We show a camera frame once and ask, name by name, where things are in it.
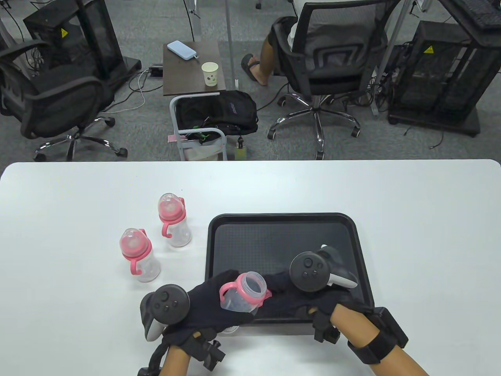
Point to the person's left hand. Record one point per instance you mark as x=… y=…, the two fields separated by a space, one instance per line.
x=203 y=309

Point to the person's right hand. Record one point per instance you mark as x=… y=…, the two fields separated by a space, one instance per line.
x=297 y=303

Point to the grey handheld controller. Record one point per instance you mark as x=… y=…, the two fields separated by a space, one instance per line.
x=170 y=303
x=309 y=272

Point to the clear dome bottle cap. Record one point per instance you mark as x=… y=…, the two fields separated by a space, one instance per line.
x=231 y=329
x=168 y=201
x=131 y=239

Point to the pink collar with nipple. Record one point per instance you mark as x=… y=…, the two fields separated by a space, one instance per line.
x=135 y=252
x=174 y=216

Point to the person's right forearm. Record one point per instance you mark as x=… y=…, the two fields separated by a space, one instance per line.
x=375 y=352

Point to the person's left forearm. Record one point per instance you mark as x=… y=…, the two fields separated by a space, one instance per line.
x=176 y=362

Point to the black plastic tray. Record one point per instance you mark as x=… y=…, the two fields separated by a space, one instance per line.
x=254 y=243

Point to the black wrist battery box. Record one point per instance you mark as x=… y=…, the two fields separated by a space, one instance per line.
x=391 y=327
x=148 y=371

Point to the white plastic bag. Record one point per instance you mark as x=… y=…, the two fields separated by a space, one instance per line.
x=199 y=152

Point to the small yellow-green bottle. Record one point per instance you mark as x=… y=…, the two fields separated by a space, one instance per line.
x=241 y=153

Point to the green clip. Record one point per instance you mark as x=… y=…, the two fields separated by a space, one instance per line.
x=202 y=137

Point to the pink tape piece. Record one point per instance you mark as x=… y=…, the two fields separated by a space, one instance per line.
x=172 y=138

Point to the black backpack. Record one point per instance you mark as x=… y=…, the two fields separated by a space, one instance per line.
x=235 y=113

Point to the grey slanted desk leg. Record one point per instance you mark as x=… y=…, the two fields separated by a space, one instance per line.
x=379 y=98

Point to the white paper cup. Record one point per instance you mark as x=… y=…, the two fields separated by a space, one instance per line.
x=209 y=76

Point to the black power strip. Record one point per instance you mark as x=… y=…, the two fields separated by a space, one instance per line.
x=156 y=71

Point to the black sandal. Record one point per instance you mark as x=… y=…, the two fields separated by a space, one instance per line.
x=247 y=64

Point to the black mesh office chair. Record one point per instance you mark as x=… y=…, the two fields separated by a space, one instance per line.
x=340 y=58
x=58 y=102

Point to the light blue power bank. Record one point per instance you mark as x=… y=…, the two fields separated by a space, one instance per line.
x=181 y=50

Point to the black mesh equipment cabinet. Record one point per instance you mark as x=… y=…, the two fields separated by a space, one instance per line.
x=98 y=35
x=442 y=78

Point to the grey metal pole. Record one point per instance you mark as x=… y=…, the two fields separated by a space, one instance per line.
x=230 y=39

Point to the white desk leg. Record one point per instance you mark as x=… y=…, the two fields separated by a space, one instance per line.
x=197 y=19

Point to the black keyboard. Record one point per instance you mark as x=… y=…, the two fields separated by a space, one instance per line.
x=485 y=15

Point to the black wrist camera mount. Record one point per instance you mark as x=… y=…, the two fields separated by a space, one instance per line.
x=205 y=352
x=325 y=333

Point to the brown side table white frame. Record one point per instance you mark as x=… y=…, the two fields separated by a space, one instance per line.
x=184 y=78

